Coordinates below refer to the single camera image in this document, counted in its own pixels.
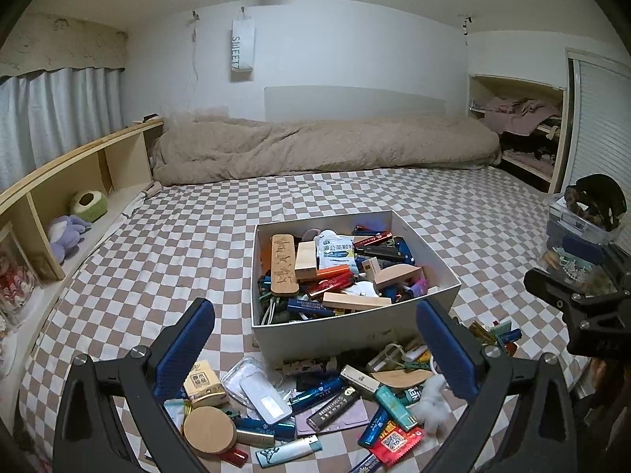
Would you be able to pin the pale green box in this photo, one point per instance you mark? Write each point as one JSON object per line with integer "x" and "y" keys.
{"x": 501, "y": 327}

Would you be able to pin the beige lace valance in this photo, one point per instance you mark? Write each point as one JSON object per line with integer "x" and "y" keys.
{"x": 59, "y": 44}

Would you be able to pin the black brown hair clip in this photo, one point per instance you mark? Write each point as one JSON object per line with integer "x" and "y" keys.
{"x": 604, "y": 197}

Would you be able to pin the white curtain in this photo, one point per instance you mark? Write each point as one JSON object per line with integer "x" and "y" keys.
{"x": 59, "y": 118}

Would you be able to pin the black lighter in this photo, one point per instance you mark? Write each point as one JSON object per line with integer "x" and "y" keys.
{"x": 333, "y": 408}

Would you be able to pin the white slim box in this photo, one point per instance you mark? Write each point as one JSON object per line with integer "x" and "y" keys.
{"x": 362, "y": 379}

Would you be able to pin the clear plastic storage box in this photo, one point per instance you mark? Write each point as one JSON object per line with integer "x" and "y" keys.
{"x": 562, "y": 226}

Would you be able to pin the yellow small box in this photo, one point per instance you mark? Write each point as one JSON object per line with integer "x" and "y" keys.
{"x": 202, "y": 384}

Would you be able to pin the purple plush toy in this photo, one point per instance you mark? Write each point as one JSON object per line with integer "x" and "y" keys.
{"x": 66, "y": 236}

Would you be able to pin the round wooden disc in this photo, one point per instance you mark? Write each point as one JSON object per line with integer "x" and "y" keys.
{"x": 209, "y": 428}

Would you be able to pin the doll display case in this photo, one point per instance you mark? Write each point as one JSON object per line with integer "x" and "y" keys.
{"x": 15, "y": 276}

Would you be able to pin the wooden bedside shelf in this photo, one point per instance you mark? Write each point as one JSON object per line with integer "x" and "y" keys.
{"x": 123, "y": 157}

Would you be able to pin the engraved wooden plaque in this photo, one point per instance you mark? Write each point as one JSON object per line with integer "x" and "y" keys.
{"x": 285, "y": 266}

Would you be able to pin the flat wooden stick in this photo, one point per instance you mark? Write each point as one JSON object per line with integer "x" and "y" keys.
{"x": 355, "y": 301}

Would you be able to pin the white lighter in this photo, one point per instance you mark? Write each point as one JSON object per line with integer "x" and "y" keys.
{"x": 305, "y": 447}

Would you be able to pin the dark blue lighter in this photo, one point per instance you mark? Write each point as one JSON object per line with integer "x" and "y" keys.
{"x": 318, "y": 391}
{"x": 308, "y": 308}

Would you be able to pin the lilac flat pouch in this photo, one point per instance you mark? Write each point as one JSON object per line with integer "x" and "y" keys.
{"x": 352, "y": 421}

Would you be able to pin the dark red lighter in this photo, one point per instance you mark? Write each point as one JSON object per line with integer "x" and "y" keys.
{"x": 372, "y": 240}

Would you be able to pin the wooden closet shelf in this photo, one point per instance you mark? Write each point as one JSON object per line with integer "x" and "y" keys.
{"x": 493, "y": 88}

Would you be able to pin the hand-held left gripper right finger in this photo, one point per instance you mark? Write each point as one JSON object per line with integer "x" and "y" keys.
{"x": 446, "y": 350}

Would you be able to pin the green plush toy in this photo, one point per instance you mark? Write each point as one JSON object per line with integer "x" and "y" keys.
{"x": 88, "y": 204}

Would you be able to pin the hanging white paper bag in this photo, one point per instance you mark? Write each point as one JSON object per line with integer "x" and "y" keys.
{"x": 241, "y": 54}

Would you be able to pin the white grey small device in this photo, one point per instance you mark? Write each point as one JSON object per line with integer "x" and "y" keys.
{"x": 387, "y": 358}

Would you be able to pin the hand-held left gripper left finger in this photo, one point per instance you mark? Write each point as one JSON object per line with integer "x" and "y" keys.
{"x": 185, "y": 350}

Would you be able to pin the pile of dark clothes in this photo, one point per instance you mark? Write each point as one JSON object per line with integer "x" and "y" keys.
{"x": 527, "y": 150}

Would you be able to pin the white patterned flat box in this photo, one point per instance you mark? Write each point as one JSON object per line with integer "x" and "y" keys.
{"x": 305, "y": 366}

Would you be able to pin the brown white checkered blanket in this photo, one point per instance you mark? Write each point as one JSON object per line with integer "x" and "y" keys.
{"x": 197, "y": 256}

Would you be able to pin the green lettered packet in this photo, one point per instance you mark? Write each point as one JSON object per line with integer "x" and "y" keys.
{"x": 410, "y": 394}

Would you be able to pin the teal lighter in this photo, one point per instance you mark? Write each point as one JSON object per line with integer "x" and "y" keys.
{"x": 397, "y": 406}

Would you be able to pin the white slatted door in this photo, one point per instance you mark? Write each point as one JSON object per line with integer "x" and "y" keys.
{"x": 601, "y": 118}

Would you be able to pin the small red lighter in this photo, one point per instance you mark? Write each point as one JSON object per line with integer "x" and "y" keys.
{"x": 236, "y": 459}

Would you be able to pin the light wooden block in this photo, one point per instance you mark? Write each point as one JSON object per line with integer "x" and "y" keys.
{"x": 305, "y": 258}

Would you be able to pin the white shoe box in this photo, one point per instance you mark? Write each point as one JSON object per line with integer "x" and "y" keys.
{"x": 345, "y": 332}

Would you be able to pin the pile of pink grey clothes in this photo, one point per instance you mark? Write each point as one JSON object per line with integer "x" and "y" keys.
{"x": 517, "y": 116}

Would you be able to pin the clear plastic packet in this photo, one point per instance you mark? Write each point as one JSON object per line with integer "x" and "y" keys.
{"x": 236, "y": 377}

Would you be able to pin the metallic blue lighter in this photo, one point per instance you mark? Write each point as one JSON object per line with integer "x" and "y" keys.
{"x": 512, "y": 336}

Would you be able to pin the gold metal bar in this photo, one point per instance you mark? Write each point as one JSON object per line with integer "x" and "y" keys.
{"x": 480, "y": 331}

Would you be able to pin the white flat case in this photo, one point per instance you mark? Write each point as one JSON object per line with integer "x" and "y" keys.
{"x": 268, "y": 403}

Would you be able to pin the white blue packet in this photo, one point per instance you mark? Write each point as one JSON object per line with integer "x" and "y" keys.
{"x": 335, "y": 252}

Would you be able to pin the red snack packet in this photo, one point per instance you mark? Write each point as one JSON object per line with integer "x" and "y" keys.
{"x": 394, "y": 446}

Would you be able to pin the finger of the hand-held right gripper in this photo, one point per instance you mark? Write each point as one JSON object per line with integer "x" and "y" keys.
{"x": 547, "y": 286}
{"x": 581, "y": 251}

